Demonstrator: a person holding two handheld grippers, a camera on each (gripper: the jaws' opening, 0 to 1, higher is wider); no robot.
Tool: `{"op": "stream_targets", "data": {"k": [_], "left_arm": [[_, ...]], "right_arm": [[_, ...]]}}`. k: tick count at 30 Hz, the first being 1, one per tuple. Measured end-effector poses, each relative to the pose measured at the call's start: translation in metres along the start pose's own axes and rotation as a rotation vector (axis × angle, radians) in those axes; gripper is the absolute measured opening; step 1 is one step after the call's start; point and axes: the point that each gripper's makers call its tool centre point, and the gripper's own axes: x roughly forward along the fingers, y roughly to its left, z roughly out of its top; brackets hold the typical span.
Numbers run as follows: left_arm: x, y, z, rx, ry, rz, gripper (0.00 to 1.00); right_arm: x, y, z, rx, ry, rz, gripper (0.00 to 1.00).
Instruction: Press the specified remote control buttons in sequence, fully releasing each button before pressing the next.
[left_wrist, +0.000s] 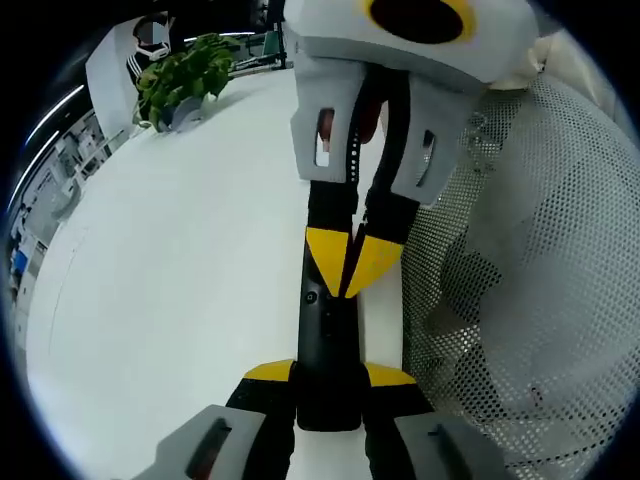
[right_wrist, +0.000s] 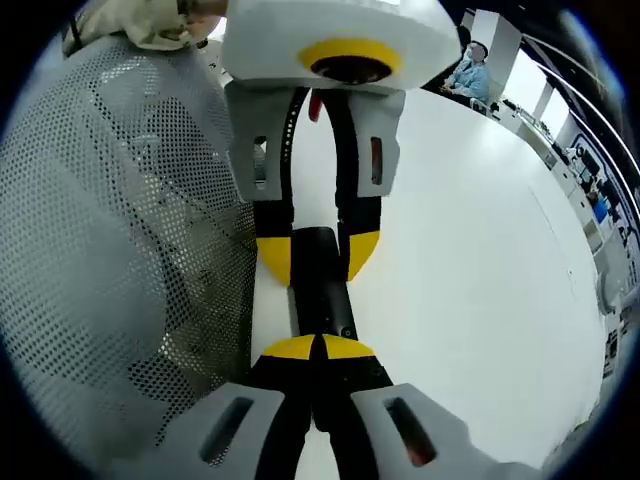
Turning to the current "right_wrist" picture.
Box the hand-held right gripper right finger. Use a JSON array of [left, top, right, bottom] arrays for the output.
[[313, 333, 546, 480]]

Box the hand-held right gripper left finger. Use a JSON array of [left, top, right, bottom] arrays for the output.
[[107, 333, 317, 480]]

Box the black remote control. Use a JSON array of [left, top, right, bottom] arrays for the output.
[[292, 225, 359, 347]]

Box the person's left hand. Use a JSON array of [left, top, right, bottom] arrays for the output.
[[185, 0, 230, 33]]

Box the white square pillar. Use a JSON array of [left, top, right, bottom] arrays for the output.
[[468, 8, 524, 84]]

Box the white mesh basket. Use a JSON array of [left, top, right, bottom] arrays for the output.
[[0, 33, 259, 480]]

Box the blue framed wall display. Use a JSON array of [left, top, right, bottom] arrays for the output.
[[563, 128, 640, 281]]

